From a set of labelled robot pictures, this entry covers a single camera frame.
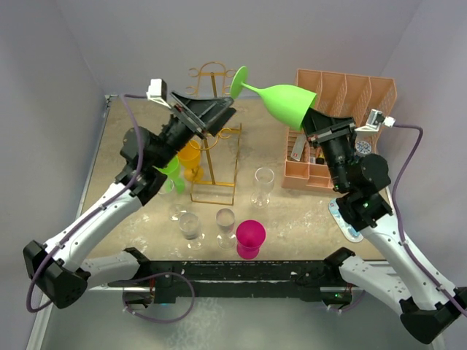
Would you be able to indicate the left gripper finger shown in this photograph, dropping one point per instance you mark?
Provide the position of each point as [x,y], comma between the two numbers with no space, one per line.
[216,123]
[195,112]

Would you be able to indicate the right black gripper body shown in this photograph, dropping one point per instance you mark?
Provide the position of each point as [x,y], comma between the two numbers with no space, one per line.
[336,146]

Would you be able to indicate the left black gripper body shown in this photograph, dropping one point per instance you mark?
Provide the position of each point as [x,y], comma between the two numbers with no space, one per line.
[181,129]

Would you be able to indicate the large green wine glass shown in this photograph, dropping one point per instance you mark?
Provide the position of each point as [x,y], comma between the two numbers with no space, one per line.
[286,103]

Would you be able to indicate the small green wine glass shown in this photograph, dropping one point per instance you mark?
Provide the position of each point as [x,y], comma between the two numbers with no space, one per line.
[172,170]

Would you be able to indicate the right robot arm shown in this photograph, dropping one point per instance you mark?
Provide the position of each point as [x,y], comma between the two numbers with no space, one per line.
[426,302]

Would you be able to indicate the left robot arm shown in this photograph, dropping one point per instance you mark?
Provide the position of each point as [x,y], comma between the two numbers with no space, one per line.
[57,267]

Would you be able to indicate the round blue tin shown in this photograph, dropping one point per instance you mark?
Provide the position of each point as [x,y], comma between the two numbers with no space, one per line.
[363,148]

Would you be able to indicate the yellow plastic goblet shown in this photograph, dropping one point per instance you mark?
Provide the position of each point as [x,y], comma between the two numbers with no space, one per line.
[190,158]

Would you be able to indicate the orange plastic desk organizer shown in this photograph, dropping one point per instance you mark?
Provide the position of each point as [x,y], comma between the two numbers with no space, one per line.
[338,95]

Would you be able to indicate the clear glass far left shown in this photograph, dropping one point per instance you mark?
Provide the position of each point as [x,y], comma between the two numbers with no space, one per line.
[169,195]

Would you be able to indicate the clear glass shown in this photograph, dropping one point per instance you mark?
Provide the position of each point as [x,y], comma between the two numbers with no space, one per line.
[264,184]
[225,220]
[190,227]
[169,195]

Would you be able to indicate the clear glass back right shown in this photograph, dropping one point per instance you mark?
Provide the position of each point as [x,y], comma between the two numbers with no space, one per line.
[264,184]

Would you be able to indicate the clear glass front left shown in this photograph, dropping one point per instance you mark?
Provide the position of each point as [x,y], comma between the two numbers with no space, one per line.
[190,227]

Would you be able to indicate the clear glass front centre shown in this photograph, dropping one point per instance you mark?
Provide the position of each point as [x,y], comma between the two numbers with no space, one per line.
[225,220]

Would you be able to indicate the pink plastic goblet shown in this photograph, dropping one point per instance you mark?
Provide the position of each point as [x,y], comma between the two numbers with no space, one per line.
[250,235]

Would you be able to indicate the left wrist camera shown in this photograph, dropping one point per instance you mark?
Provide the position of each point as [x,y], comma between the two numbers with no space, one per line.
[157,92]

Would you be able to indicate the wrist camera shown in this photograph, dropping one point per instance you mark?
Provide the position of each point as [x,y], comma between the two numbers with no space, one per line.
[157,92]
[376,120]

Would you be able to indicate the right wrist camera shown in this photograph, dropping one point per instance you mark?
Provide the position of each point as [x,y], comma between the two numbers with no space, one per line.
[376,120]

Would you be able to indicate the gold wire glass rack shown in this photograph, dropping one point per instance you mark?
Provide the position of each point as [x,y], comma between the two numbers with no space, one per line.
[213,70]

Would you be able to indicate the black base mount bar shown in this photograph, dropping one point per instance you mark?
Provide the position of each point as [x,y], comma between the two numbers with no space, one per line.
[306,280]

